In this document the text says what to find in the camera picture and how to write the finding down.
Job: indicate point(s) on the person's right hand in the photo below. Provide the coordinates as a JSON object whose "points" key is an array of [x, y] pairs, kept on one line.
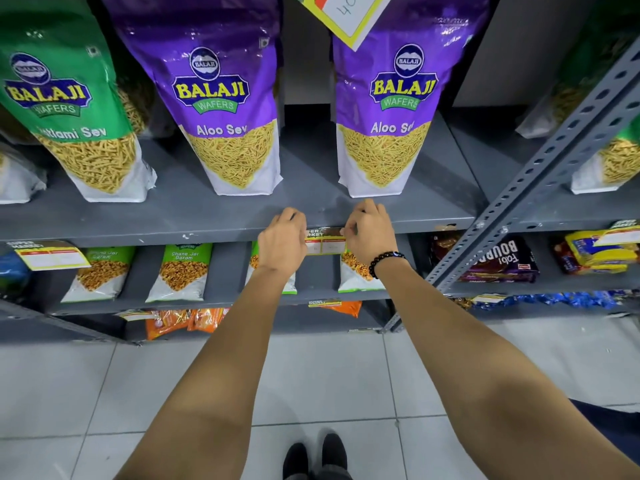
{"points": [[372, 234]]}

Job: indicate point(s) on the person's left hand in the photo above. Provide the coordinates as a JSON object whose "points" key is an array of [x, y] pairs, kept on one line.
{"points": [[280, 244]]}

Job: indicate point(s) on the person's right thumb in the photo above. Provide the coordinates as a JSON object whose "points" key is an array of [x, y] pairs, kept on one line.
{"points": [[350, 230]]}

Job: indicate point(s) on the person's left fingers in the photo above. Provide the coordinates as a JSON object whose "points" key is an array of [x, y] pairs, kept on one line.
{"points": [[292, 219]]}

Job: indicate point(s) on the yellow and white shelf label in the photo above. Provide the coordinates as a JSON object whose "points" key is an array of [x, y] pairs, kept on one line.
{"points": [[325, 303], [620, 234], [324, 242], [487, 298], [134, 314], [50, 255]]}

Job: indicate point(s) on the person's right forearm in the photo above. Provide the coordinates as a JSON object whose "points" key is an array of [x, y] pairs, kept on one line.
{"points": [[480, 374]]}

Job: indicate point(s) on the person's left forearm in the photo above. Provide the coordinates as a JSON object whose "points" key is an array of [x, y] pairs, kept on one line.
{"points": [[220, 374]]}

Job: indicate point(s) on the grey metal shelf rack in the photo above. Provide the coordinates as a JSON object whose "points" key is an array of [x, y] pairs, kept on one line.
{"points": [[550, 209], [310, 194]]}

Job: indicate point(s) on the small green snack packet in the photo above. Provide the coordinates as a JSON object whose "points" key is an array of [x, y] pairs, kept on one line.
{"points": [[100, 274], [181, 273], [252, 267], [356, 277]]}

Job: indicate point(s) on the orange snack packet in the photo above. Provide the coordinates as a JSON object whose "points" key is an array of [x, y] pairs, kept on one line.
{"points": [[207, 318], [167, 323], [347, 308]]}

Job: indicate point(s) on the reddish brown biscuit packet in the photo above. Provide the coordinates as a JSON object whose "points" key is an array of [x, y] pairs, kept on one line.
{"points": [[445, 244]]}

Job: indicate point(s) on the large purple snack bag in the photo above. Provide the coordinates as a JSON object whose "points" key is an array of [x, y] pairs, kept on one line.
{"points": [[395, 99], [220, 94]]}

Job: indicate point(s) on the large green snack bag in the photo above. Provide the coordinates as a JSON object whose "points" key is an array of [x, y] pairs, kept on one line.
{"points": [[75, 99], [137, 102], [580, 69], [612, 162]]}

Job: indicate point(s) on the grey perforated shelf upright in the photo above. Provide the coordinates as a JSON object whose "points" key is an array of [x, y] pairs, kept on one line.
{"points": [[545, 167]]}

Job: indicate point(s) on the row of blue packets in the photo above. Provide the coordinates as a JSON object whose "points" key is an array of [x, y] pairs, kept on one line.
{"points": [[550, 299]]}

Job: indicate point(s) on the yellow bordered hanging price tag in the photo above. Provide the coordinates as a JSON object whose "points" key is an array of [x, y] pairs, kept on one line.
{"points": [[350, 12]]}

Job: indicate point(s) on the red biscuit packet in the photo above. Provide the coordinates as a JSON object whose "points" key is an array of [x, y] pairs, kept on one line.
{"points": [[565, 259]]}

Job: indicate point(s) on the person's black right shoe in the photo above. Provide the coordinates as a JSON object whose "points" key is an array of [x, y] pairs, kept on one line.
{"points": [[334, 454]]}

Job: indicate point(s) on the person's black shoe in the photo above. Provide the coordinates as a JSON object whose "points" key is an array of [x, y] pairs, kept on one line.
{"points": [[334, 454], [296, 462]]}

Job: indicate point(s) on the person's black left shoe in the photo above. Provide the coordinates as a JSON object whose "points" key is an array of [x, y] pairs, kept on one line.
{"points": [[296, 462]]}

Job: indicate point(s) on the yellow biscuit packet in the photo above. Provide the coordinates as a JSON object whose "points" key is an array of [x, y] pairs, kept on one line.
{"points": [[595, 250]]}

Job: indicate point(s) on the clear and white snack bag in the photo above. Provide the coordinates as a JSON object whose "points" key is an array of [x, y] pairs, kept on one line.
{"points": [[17, 177]]}

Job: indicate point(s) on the blue snack packet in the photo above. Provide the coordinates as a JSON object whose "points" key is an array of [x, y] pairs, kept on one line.
{"points": [[12, 274]]}

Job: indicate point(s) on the person's dark blue trousers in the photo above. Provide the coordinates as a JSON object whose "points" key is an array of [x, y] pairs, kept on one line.
{"points": [[612, 427]]}

